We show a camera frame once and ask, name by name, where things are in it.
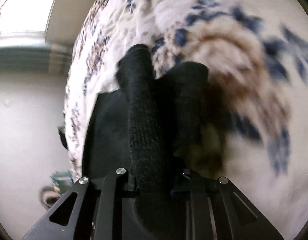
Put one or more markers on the floral fleece blanket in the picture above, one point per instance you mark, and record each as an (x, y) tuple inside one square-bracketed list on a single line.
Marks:
[(257, 55)]

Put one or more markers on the black striped shirt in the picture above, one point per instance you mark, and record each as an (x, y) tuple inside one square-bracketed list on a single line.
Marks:
[(154, 123)]

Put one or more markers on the green metal rack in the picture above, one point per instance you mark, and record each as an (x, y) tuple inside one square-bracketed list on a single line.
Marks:
[(62, 181)]

